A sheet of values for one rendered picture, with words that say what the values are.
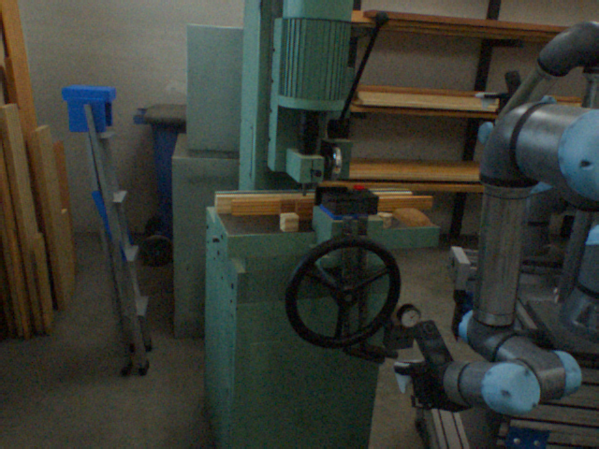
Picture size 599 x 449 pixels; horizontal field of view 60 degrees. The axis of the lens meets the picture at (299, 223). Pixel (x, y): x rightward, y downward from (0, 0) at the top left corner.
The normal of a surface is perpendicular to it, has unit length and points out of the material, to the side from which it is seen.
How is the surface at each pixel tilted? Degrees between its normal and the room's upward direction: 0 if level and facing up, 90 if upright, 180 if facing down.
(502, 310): 93
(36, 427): 0
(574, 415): 90
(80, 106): 90
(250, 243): 90
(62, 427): 0
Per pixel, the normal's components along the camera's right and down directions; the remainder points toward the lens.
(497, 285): -0.39, 0.35
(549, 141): -0.90, -0.13
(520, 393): 0.36, -0.19
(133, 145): 0.17, 0.33
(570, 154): -0.91, 0.08
